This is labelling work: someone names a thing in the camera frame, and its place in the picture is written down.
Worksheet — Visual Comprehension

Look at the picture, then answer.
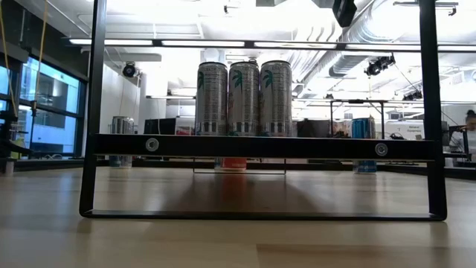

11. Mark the silver ventilation duct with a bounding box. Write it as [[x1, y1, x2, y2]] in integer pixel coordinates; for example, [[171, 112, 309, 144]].
[[278, 0, 421, 89]]

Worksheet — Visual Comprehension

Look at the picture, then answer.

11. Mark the thin black background frame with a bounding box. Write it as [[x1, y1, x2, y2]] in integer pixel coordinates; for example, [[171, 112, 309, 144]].
[[329, 98, 386, 139]]

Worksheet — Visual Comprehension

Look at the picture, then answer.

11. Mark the silver palm print tall can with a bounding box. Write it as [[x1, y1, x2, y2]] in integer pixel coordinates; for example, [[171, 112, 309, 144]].
[[195, 61, 228, 137], [227, 60, 260, 137], [259, 60, 293, 138]]

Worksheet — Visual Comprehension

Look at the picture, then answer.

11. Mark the black aluminium table frame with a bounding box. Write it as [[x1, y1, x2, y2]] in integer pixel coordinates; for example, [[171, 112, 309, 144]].
[[14, 158, 476, 182]]

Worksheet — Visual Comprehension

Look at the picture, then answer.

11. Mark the white printed sign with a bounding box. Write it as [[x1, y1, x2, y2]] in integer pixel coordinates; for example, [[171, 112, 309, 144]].
[[385, 120, 425, 141]]

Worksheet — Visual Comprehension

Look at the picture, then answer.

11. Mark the ceiling linear light strip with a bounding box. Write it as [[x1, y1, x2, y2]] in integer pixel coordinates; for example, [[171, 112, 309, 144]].
[[68, 37, 476, 54]]

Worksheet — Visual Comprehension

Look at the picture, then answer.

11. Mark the person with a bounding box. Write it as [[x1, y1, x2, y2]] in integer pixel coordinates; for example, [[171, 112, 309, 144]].
[[448, 109, 476, 159]]

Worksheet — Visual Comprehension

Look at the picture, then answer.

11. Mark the yellow hanging cable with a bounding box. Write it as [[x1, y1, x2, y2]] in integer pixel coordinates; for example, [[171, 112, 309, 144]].
[[32, 0, 49, 109], [0, 0, 19, 119]]

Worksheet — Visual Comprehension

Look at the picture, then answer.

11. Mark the large glass window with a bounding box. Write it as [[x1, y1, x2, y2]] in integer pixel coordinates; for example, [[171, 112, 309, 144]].
[[0, 55, 89, 157]]

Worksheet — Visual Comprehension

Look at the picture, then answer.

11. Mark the black ceiling spotlight cluster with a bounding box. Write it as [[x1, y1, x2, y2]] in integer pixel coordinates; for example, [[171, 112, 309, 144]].
[[363, 54, 397, 77]]

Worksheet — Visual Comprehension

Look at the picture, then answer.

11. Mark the red orange soda can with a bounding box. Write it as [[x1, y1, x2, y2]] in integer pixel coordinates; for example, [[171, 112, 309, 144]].
[[222, 157, 248, 172]]

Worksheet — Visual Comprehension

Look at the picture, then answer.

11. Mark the dark storage rack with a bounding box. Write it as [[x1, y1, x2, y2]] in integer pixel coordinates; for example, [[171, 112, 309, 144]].
[[0, 107, 31, 175]]

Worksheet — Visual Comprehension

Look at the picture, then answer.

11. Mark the black computer monitor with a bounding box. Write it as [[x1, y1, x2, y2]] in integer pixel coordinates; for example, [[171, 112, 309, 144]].
[[144, 118, 176, 135], [297, 118, 332, 138]]

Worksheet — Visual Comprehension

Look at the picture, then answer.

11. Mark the black frame wooden shelf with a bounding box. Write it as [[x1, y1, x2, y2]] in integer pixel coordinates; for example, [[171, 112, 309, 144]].
[[79, 0, 448, 222]]

